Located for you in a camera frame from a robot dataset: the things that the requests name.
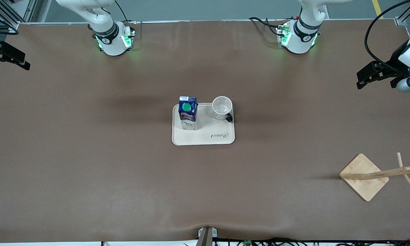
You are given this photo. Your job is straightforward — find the white cup with black handle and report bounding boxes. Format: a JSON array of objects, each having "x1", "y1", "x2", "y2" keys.
[{"x1": 212, "y1": 96, "x2": 233, "y2": 123}]

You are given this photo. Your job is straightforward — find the blue white milk carton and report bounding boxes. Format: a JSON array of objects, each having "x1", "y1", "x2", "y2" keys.
[{"x1": 179, "y1": 96, "x2": 199, "y2": 131}]

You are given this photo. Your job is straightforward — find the white rabbit print tray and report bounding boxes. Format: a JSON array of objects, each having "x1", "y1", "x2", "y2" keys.
[{"x1": 172, "y1": 102, "x2": 235, "y2": 146}]

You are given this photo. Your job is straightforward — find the wooden mug stand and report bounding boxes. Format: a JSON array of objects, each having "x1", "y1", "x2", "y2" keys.
[{"x1": 339, "y1": 153, "x2": 410, "y2": 202}]

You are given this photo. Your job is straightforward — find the black looping arm cable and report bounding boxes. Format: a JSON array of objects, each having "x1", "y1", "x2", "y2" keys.
[{"x1": 364, "y1": 0, "x2": 410, "y2": 67}]

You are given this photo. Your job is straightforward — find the aluminium frame with diagonal bars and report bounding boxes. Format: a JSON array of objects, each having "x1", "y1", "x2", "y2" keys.
[{"x1": 0, "y1": 0, "x2": 38, "y2": 32}]

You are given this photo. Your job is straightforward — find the aluminium frame corner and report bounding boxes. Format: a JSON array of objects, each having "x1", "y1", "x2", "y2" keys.
[{"x1": 395, "y1": 0, "x2": 410, "y2": 26}]

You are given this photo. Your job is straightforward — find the black cable behind arm base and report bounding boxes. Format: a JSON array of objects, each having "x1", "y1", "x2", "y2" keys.
[{"x1": 249, "y1": 16, "x2": 281, "y2": 37}]

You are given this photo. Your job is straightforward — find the grey table edge bracket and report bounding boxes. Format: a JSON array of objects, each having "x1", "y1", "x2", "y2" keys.
[{"x1": 196, "y1": 227, "x2": 218, "y2": 246}]

